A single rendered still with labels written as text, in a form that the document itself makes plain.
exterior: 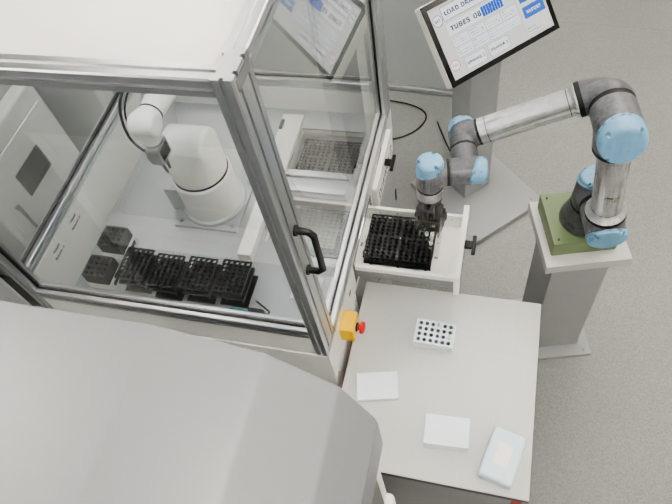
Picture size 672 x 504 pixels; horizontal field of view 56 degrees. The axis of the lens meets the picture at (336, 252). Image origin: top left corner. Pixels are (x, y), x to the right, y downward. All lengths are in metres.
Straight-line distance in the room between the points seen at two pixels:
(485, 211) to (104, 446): 2.54
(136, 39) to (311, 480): 0.80
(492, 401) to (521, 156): 1.82
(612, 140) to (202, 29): 1.00
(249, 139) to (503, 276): 2.13
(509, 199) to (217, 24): 2.34
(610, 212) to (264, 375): 1.24
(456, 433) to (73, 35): 1.39
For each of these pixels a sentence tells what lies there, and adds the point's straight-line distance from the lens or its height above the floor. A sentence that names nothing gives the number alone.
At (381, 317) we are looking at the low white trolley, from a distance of 2.11.
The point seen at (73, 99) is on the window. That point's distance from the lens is 1.25.
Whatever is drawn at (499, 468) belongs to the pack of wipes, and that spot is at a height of 0.80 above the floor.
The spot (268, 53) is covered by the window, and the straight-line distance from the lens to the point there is 1.21.
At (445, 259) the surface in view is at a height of 0.84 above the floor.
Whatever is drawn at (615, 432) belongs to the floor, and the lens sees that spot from 2.85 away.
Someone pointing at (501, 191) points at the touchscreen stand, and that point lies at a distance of 3.32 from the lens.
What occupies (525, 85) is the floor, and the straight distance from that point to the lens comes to 3.91.
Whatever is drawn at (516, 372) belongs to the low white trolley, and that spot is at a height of 0.76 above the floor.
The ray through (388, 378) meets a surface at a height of 0.78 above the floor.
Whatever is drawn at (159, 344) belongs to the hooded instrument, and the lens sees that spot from 1.03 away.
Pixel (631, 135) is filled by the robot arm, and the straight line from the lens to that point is 1.69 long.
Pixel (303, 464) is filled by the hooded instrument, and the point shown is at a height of 1.66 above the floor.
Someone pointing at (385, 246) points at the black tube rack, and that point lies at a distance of 2.12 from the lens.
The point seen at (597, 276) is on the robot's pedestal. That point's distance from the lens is 2.44.
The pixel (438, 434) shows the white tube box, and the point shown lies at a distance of 1.90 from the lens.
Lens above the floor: 2.63
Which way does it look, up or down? 56 degrees down
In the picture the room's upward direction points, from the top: 14 degrees counter-clockwise
